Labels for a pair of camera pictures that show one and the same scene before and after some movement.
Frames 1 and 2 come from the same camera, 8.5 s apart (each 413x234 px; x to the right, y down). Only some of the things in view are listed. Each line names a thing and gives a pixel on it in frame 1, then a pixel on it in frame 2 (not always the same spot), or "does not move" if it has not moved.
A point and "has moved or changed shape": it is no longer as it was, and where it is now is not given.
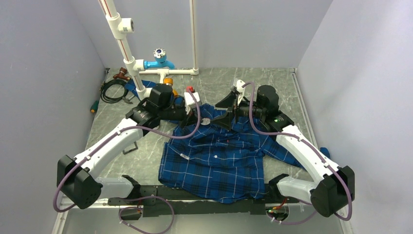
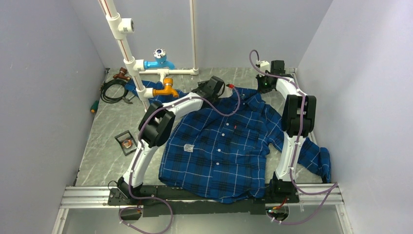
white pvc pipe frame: [116, 24] does not move
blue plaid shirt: [202, 162] does not move
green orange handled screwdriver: [94, 107] does not move
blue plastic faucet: [160, 57] does not move
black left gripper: [188, 120] → [201, 85]
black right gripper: [228, 101] → [260, 88]
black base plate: [156, 203] does not move
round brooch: [206, 121] has moved or changed shape
